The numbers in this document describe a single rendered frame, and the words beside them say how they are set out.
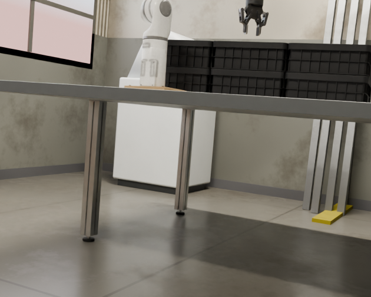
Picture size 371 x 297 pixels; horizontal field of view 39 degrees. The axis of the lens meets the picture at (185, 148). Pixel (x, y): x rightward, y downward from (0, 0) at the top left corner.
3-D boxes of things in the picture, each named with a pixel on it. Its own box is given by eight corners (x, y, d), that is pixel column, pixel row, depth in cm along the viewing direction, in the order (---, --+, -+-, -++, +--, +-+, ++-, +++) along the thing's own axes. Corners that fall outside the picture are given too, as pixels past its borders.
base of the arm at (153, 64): (158, 86, 186) (161, 38, 185) (135, 85, 189) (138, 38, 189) (168, 89, 194) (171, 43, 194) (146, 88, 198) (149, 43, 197)
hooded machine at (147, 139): (209, 189, 444) (222, 40, 435) (180, 195, 396) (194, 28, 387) (143, 178, 475) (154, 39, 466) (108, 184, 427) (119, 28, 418)
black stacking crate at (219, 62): (284, 74, 195) (286, 43, 195) (209, 71, 206) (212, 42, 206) (301, 83, 232) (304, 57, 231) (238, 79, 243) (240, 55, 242)
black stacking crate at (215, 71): (281, 104, 196) (284, 72, 195) (206, 98, 207) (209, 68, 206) (300, 108, 233) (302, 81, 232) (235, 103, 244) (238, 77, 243)
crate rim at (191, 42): (211, 46, 206) (211, 40, 206) (143, 44, 217) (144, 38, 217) (239, 59, 243) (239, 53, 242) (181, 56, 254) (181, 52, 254)
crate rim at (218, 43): (286, 49, 194) (287, 42, 194) (211, 46, 206) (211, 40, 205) (304, 61, 231) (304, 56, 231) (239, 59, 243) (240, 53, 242)
